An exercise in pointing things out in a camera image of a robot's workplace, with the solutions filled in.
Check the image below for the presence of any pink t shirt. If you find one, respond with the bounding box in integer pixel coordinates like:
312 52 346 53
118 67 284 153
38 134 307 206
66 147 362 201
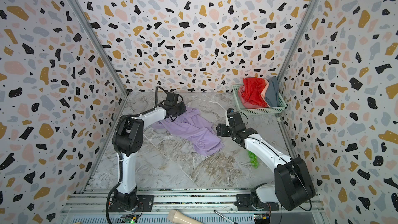
237 78 271 110

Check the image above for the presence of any grey t shirt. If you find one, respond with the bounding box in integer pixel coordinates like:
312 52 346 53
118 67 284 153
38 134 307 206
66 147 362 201
264 76 279 107

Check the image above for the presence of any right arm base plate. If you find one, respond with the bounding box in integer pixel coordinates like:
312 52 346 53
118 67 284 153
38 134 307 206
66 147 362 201
234 194 280 211

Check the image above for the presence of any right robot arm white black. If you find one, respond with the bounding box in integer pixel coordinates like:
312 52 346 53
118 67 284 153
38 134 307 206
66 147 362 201
216 108 316 211

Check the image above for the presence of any small green circuit board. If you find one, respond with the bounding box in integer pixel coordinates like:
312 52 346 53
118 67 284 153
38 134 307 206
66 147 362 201
117 215 140 224

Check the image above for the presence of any aluminium mounting rail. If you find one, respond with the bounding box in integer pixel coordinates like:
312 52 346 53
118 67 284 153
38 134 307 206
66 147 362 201
58 189 328 224

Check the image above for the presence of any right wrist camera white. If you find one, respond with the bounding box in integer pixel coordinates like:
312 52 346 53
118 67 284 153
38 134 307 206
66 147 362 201
226 108 235 127

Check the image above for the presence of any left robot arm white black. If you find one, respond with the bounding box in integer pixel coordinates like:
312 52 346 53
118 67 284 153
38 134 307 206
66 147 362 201
108 92 186 211

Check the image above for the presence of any lilac t shirt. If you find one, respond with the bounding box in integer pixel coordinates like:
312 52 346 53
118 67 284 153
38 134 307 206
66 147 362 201
151 107 224 156

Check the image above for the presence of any left aluminium corner post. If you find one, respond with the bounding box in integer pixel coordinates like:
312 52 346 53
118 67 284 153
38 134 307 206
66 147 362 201
67 0 129 97

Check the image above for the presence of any metal screwdriver tool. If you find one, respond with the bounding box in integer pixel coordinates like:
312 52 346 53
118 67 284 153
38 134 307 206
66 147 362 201
213 210 237 224

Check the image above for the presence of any aluminium corner post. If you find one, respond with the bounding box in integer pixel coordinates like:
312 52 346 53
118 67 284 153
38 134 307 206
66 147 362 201
67 0 129 97
277 0 319 87

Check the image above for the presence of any beige cylindrical handle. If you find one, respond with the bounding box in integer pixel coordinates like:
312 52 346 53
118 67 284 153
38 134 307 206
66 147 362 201
168 209 203 224

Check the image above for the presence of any green plastic grape bunch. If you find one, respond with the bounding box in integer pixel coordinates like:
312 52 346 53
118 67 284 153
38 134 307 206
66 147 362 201
248 151 259 169

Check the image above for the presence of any red t shirt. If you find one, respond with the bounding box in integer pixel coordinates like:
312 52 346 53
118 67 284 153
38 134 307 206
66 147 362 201
237 77 269 108

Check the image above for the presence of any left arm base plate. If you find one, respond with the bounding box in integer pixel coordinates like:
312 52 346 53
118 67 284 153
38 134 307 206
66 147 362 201
108 195 154 213

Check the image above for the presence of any mint green plastic basket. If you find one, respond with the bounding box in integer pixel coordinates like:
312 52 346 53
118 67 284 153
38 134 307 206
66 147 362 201
231 84 287 116

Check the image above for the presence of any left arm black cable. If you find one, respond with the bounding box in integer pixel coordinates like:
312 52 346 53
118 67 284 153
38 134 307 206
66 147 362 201
105 85 170 224

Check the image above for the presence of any right aluminium corner post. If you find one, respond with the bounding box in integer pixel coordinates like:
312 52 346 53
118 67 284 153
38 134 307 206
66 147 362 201
277 0 319 87

